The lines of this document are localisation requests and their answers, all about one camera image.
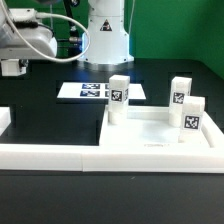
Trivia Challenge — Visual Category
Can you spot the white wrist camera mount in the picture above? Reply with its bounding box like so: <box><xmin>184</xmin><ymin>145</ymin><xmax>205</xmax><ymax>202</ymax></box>
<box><xmin>9</xmin><ymin>8</ymin><xmax>38</xmax><ymax>29</ymax></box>

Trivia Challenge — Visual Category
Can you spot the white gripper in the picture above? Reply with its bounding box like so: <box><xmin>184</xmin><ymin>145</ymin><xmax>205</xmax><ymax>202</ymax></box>
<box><xmin>0</xmin><ymin>26</ymin><xmax>57</xmax><ymax>59</ymax></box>

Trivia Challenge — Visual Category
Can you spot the white U-shaped fence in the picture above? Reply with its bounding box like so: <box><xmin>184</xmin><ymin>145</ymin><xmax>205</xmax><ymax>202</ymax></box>
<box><xmin>0</xmin><ymin>115</ymin><xmax>224</xmax><ymax>173</ymax></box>

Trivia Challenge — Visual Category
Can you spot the white square table top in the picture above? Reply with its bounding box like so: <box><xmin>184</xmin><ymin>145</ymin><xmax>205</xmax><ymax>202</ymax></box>
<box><xmin>99</xmin><ymin>106</ymin><xmax>209</xmax><ymax>148</ymax></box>

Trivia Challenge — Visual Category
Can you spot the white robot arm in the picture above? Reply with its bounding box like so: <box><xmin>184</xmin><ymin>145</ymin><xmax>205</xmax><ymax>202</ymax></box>
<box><xmin>0</xmin><ymin>0</ymin><xmax>134</xmax><ymax>76</ymax></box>

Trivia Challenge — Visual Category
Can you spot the black cable bundle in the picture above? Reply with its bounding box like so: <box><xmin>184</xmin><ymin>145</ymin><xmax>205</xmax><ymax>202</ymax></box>
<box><xmin>56</xmin><ymin>0</ymin><xmax>83</xmax><ymax>64</ymax></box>

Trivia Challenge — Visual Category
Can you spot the white cable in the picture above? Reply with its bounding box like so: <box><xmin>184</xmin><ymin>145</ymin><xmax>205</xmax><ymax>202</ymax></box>
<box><xmin>0</xmin><ymin>0</ymin><xmax>91</xmax><ymax>64</ymax></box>

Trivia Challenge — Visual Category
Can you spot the white marker base plate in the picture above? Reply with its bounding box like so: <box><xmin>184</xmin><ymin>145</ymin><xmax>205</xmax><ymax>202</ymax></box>
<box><xmin>57</xmin><ymin>82</ymin><xmax>146</xmax><ymax>100</ymax></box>

